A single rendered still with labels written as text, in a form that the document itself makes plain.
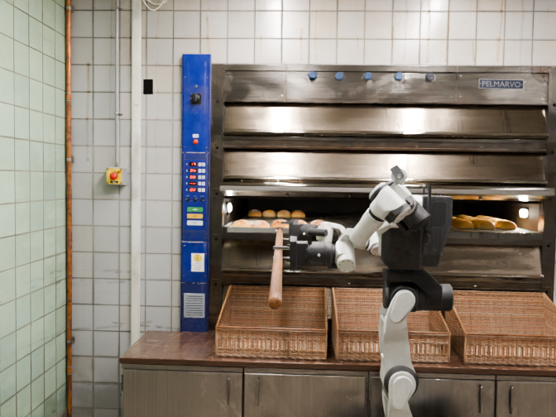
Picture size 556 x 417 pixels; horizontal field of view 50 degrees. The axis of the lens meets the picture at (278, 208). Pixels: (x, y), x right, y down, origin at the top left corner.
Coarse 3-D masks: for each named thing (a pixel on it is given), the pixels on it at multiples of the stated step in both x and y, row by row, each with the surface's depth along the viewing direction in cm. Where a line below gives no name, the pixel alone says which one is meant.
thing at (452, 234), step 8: (224, 232) 339; (232, 232) 339; (240, 232) 339; (248, 232) 339; (256, 232) 338; (264, 232) 338; (336, 232) 336; (456, 232) 333; (464, 232) 333; (472, 232) 333; (480, 232) 333; (488, 232) 332; (496, 232) 332; (504, 232) 332; (512, 232) 332; (520, 232) 332; (528, 232) 333; (536, 232) 334
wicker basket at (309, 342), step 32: (256, 288) 336; (288, 288) 335; (320, 288) 334; (224, 320) 316; (256, 320) 333; (288, 320) 331; (320, 320) 331; (224, 352) 293; (256, 352) 291; (288, 352) 290; (320, 352) 289
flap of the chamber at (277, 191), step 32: (224, 192) 331; (256, 192) 328; (288, 192) 325; (320, 192) 323; (352, 192) 320; (416, 192) 318; (448, 192) 318; (480, 192) 317; (512, 192) 316; (544, 192) 316
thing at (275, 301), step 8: (280, 232) 276; (280, 240) 245; (280, 256) 196; (280, 264) 180; (272, 272) 165; (280, 272) 165; (272, 280) 151; (280, 280) 152; (272, 288) 140; (280, 288) 143; (272, 296) 130; (280, 296) 133; (272, 304) 129; (280, 304) 129
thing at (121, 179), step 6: (108, 168) 333; (114, 168) 333; (120, 168) 333; (126, 168) 338; (108, 174) 333; (120, 174) 333; (126, 174) 339; (108, 180) 333; (114, 180) 333; (120, 180) 333; (126, 180) 339
